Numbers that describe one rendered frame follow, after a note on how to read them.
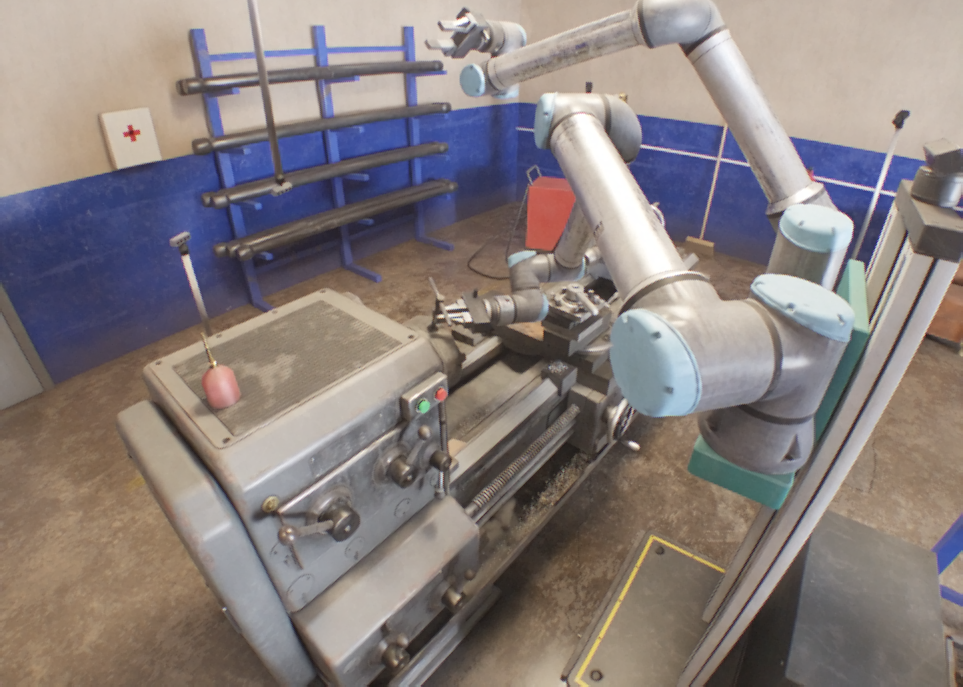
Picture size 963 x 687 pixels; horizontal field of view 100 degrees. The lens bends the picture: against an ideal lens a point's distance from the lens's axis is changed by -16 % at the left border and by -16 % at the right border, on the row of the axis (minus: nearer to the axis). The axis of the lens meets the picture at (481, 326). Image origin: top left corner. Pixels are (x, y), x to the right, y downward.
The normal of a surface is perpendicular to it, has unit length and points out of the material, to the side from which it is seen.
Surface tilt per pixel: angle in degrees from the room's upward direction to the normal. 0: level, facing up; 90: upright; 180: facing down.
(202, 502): 46
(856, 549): 0
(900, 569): 0
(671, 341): 35
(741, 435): 70
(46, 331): 90
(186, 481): 0
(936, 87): 90
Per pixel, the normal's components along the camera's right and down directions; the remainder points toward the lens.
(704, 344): 0.12, -0.37
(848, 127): -0.65, 0.40
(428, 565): 0.40, -0.55
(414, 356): 0.54, -0.37
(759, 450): -0.44, 0.14
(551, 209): -0.34, 0.48
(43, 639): 0.00, -0.86
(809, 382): 0.14, 0.57
